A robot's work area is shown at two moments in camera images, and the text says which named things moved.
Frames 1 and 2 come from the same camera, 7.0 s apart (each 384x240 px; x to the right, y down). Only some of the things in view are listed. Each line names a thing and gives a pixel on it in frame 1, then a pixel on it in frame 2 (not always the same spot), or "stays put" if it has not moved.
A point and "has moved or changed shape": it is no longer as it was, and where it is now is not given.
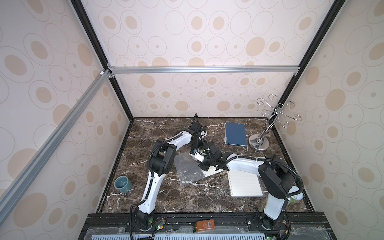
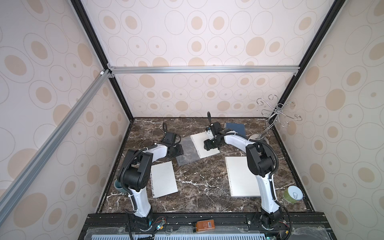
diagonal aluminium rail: x=13 y=190 stays put
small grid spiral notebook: x=188 y=169 has moved or changed shape
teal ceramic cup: x=123 y=183 stays put
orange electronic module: x=205 y=224 stays put
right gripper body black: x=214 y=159 → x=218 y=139
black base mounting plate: x=207 y=226 stays put
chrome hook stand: x=259 y=141 stays put
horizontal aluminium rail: x=203 y=69 stays put
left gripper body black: x=198 y=143 → x=177 y=151
